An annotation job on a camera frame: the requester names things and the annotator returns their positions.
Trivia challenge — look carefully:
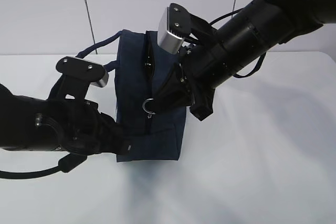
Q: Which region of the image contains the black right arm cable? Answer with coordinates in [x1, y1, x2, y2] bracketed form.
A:
[209, 11, 267, 79]

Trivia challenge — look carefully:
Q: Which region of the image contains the dark blue lunch bag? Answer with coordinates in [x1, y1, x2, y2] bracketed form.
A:
[77, 29, 186, 163]

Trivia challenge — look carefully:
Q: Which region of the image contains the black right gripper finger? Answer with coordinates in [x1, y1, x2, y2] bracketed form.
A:
[152, 63, 191, 109]
[157, 87, 192, 113]

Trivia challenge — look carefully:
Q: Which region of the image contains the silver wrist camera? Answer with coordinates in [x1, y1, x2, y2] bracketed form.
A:
[48, 57, 109, 101]
[157, 3, 217, 54]

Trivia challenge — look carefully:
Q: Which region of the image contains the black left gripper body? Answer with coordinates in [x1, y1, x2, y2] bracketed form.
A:
[85, 100, 132, 155]

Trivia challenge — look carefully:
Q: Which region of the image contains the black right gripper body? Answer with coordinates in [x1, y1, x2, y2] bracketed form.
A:
[177, 43, 235, 121]

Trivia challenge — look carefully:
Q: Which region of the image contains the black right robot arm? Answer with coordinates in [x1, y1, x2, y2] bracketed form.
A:
[142, 0, 335, 120]

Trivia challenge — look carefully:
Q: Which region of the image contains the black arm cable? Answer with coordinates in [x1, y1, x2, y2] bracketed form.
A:
[0, 154, 89, 180]
[209, 11, 267, 79]

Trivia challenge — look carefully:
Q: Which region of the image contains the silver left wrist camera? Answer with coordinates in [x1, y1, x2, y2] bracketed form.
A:
[48, 57, 109, 101]

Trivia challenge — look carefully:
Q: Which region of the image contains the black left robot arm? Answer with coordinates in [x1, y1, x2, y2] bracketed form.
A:
[1, 86, 131, 156]

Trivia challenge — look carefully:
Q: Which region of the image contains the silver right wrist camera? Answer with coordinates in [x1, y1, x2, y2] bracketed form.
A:
[157, 3, 217, 54]

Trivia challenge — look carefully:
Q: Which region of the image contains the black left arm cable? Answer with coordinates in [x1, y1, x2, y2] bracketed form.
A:
[0, 154, 89, 180]

